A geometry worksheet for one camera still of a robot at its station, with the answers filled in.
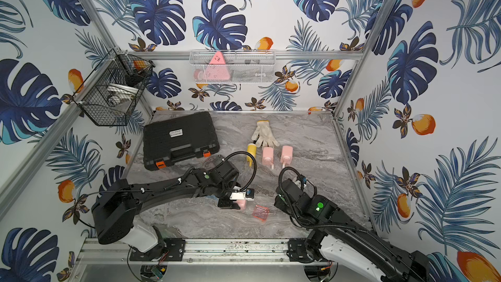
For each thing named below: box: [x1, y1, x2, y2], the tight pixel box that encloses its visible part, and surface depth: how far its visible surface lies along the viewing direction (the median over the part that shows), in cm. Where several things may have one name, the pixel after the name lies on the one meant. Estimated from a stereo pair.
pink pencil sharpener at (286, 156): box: [280, 145, 294, 169], surface depth 97 cm
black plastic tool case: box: [142, 110, 220, 172], surface depth 100 cm
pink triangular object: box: [197, 50, 231, 81], surface depth 92 cm
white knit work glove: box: [251, 120, 280, 148], surface depth 109 cm
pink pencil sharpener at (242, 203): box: [236, 199, 248, 211], surface depth 79 cm
